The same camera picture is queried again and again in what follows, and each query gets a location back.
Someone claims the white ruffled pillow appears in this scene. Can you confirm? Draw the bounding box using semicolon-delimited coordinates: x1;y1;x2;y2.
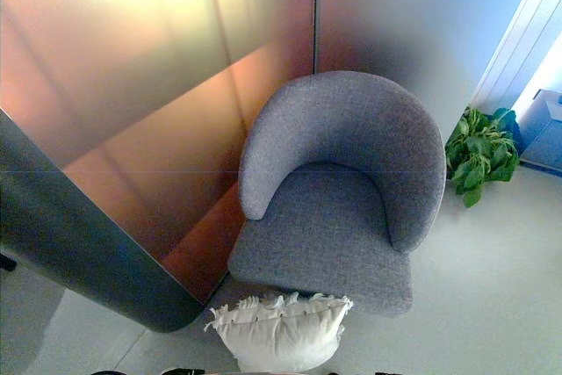
204;291;355;372

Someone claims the grey fabric tub armchair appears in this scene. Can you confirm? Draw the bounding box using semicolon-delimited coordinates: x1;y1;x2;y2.
227;71;449;319

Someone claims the green leafy potted plant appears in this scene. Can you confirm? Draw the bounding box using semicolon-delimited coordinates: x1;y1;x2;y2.
444;105;522;208

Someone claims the dark rounded table top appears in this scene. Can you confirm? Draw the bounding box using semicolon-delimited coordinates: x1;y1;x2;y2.
0;109;208;335

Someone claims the low drawer cabinet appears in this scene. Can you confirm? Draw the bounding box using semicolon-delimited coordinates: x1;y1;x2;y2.
513;89;562;170

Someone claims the white door frame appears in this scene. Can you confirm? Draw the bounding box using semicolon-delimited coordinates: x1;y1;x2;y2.
472;0;562;109

